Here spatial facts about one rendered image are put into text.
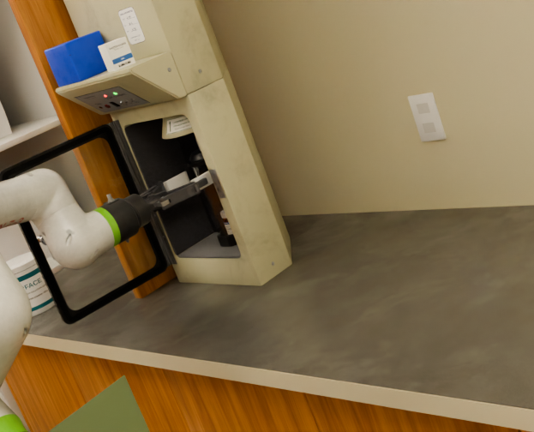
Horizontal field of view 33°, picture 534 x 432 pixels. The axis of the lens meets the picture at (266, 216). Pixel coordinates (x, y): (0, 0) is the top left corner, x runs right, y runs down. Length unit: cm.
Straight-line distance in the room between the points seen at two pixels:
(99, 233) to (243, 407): 48
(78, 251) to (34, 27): 59
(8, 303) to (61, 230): 72
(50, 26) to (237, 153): 56
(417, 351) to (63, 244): 78
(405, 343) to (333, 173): 89
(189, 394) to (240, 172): 51
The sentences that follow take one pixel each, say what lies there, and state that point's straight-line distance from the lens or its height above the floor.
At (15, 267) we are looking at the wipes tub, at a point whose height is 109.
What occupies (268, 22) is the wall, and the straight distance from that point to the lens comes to 233.
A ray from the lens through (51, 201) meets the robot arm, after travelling 192.
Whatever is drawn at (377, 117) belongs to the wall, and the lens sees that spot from 220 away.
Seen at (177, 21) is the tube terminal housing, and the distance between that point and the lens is 197.
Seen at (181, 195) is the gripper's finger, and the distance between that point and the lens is 200.
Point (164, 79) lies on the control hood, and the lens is 192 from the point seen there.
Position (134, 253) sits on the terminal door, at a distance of 222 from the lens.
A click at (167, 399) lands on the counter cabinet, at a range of 208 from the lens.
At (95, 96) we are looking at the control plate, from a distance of 208.
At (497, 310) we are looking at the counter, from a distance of 159.
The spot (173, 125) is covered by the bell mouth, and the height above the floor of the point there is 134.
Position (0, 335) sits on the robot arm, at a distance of 120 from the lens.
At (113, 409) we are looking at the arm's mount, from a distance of 122.
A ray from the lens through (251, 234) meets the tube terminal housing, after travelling 204.
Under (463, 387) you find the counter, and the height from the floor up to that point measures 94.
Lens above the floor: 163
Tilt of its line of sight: 15 degrees down
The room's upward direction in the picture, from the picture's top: 21 degrees counter-clockwise
